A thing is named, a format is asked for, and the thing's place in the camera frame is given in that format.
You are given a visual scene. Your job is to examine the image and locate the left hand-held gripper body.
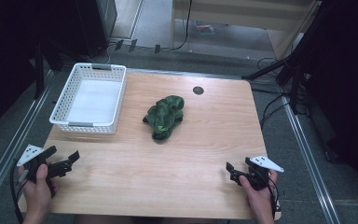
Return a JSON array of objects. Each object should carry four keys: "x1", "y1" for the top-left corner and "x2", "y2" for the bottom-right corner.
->
[{"x1": 16, "y1": 144, "x2": 73, "y2": 182}]

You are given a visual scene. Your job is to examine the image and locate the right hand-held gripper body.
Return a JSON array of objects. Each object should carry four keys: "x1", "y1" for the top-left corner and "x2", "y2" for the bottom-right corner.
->
[{"x1": 229, "y1": 155, "x2": 285, "y2": 191}]

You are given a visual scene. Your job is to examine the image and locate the white plastic basket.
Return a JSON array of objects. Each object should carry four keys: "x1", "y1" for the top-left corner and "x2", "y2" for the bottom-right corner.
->
[{"x1": 48, "y1": 63, "x2": 128, "y2": 135}]

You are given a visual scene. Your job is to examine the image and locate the green cloth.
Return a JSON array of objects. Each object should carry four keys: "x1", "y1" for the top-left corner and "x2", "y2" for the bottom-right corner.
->
[{"x1": 142, "y1": 94, "x2": 186, "y2": 142}]

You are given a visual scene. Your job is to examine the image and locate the person's right hand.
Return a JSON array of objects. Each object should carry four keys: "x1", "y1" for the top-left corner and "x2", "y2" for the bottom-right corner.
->
[{"x1": 239, "y1": 170, "x2": 280, "y2": 217}]

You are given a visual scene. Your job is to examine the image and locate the person's left hand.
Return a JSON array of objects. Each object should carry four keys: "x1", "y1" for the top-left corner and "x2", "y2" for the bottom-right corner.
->
[{"x1": 17, "y1": 163, "x2": 61, "y2": 217}]

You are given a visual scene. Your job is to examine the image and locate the black metal stand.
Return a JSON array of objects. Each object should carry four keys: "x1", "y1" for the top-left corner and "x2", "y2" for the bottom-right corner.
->
[{"x1": 241, "y1": 0, "x2": 334, "y2": 116}]

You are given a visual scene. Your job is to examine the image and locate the black cabinet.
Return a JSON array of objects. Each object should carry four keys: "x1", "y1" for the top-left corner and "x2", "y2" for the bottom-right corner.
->
[{"x1": 40, "y1": 0, "x2": 119, "y2": 59}]

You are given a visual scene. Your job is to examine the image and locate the colourful booklet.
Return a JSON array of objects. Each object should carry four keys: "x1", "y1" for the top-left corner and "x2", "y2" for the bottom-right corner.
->
[{"x1": 194, "y1": 21, "x2": 215, "y2": 36}]

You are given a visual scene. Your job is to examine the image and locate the light wooden shelf unit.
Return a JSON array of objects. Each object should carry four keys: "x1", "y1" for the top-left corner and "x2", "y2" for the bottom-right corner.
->
[{"x1": 169, "y1": 0, "x2": 322, "y2": 61}]

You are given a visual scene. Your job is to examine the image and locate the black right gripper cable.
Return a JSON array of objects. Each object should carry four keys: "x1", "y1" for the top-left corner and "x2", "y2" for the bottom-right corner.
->
[{"x1": 262, "y1": 169, "x2": 282, "y2": 218}]

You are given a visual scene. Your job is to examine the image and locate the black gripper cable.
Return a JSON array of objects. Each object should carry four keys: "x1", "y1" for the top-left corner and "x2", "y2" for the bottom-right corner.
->
[
  {"x1": 9, "y1": 159, "x2": 24, "y2": 224},
  {"x1": 262, "y1": 169, "x2": 282, "y2": 218}
]

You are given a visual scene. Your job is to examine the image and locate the metal floor rail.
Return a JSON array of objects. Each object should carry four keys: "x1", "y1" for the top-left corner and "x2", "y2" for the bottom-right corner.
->
[
  {"x1": 0, "y1": 69, "x2": 55, "y2": 216},
  {"x1": 281, "y1": 90, "x2": 342, "y2": 224}
]

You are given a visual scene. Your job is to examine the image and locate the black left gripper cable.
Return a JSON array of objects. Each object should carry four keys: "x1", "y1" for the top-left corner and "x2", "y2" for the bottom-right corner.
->
[{"x1": 9, "y1": 159, "x2": 24, "y2": 224}]

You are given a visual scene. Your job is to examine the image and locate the black floor cables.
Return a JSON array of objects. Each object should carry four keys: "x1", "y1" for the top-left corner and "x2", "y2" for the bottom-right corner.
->
[{"x1": 256, "y1": 56, "x2": 296, "y2": 129}]

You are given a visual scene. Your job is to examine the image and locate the black hanging cable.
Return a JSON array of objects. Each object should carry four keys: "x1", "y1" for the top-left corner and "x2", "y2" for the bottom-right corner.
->
[{"x1": 170, "y1": 0, "x2": 194, "y2": 51}]

